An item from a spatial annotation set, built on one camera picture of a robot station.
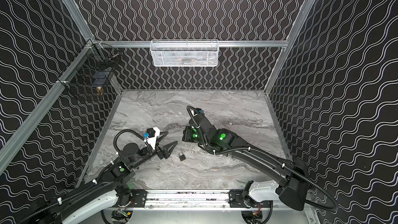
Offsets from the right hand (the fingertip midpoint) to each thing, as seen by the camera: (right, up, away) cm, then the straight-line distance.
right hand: (182, 132), depth 72 cm
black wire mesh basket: (-58, +34, +21) cm, 70 cm away
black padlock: (-2, -17, +16) cm, 23 cm away
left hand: (-3, -3, -2) cm, 4 cm away
